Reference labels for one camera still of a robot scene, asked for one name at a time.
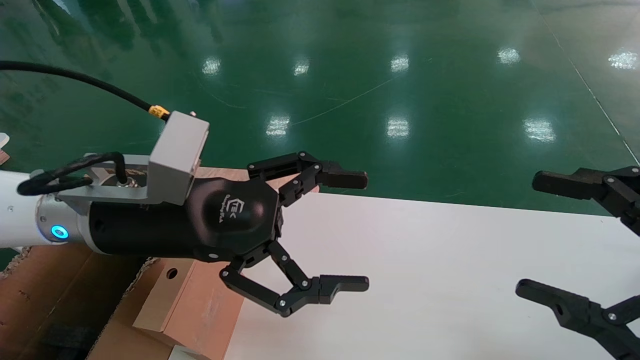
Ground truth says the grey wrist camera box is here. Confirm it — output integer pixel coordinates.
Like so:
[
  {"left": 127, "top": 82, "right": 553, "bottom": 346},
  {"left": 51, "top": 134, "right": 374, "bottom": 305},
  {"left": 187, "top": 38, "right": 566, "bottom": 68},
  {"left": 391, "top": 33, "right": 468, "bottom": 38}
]
[{"left": 147, "top": 110, "right": 210, "bottom": 206}]

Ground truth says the wooden pallet board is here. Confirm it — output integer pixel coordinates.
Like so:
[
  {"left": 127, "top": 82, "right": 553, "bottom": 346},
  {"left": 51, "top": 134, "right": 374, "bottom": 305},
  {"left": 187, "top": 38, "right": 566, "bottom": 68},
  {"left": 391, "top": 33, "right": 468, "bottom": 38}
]
[{"left": 194, "top": 166, "right": 321, "bottom": 195}]

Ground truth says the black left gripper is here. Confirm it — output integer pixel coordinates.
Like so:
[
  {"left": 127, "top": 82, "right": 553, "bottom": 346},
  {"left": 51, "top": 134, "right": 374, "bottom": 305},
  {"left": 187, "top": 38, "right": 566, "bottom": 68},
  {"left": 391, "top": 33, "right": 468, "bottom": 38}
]
[{"left": 85, "top": 151, "right": 370, "bottom": 318}]

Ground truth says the black foam pad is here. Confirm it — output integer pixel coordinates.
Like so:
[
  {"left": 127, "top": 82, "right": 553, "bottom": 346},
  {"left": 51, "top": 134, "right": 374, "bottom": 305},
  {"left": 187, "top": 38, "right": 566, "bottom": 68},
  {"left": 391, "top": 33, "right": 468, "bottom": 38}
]
[{"left": 42, "top": 324, "right": 101, "bottom": 351}]

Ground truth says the silver camera mount bracket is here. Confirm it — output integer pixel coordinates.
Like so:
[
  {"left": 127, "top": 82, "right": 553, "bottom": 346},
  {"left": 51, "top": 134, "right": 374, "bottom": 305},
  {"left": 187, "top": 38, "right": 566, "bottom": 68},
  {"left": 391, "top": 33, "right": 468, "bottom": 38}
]
[{"left": 30, "top": 152, "right": 151, "bottom": 217}]

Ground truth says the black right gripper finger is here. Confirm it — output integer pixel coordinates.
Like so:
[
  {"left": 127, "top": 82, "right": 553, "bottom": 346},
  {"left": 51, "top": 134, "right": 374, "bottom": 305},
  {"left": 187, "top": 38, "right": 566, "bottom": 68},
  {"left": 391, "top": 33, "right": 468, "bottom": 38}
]
[
  {"left": 516, "top": 279, "right": 640, "bottom": 360},
  {"left": 532, "top": 166, "right": 640, "bottom": 236}
]

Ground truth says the large brown cardboard box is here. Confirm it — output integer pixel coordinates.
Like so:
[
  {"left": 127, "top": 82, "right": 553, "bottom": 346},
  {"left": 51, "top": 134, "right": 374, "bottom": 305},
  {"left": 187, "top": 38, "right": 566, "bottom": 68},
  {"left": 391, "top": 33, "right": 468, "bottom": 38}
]
[{"left": 0, "top": 243, "right": 173, "bottom": 360}]

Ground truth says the small cardboard box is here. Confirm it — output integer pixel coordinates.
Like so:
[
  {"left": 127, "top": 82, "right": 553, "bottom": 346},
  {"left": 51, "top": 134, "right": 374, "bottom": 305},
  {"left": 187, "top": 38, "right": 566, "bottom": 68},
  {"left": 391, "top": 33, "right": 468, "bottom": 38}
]
[{"left": 132, "top": 257, "right": 246, "bottom": 360}]

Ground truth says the black braided cable bundle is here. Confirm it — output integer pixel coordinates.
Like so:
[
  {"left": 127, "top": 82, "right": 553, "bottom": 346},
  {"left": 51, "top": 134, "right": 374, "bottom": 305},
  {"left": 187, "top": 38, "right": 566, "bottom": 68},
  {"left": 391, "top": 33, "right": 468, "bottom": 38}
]
[{"left": 17, "top": 151, "right": 129, "bottom": 197}]

